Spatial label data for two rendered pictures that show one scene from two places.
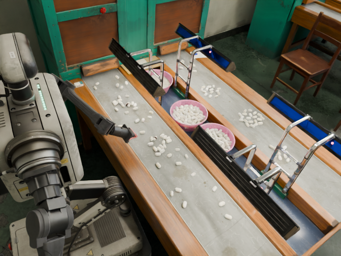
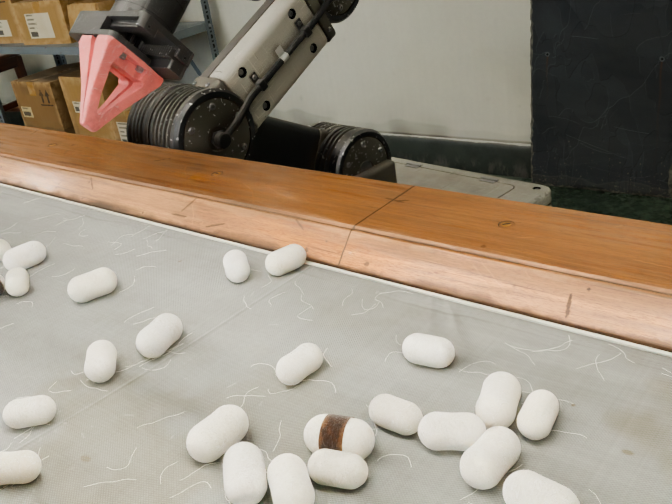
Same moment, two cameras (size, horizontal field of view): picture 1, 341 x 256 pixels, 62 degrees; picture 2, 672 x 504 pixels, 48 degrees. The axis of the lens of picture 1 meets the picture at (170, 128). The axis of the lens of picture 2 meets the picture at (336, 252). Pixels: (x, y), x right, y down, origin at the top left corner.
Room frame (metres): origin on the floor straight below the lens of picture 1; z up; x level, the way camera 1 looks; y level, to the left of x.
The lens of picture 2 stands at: (1.82, 0.28, 1.01)
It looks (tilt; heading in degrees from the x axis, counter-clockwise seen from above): 26 degrees down; 171
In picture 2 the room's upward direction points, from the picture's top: 9 degrees counter-clockwise
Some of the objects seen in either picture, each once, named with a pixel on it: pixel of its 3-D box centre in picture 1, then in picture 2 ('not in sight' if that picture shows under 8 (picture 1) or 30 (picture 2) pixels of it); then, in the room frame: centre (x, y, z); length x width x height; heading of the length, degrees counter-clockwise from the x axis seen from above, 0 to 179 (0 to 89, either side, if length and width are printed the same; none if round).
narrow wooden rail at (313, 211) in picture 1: (220, 124); not in sight; (1.46, -0.35, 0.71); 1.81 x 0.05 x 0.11; 38
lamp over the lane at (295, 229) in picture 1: (239, 173); not in sight; (0.76, -0.32, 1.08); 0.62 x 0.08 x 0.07; 38
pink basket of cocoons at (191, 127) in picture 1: (188, 116); not in sight; (1.49, -0.12, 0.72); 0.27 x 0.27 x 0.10
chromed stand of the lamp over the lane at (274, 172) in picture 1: (243, 189); not in sight; (0.81, -0.39, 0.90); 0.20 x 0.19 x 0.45; 38
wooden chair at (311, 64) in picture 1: (307, 60); not in sight; (2.94, -1.47, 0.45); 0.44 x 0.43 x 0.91; 37
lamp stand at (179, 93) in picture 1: (192, 69); not in sight; (1.82, -0.11, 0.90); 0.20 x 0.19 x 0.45; 38
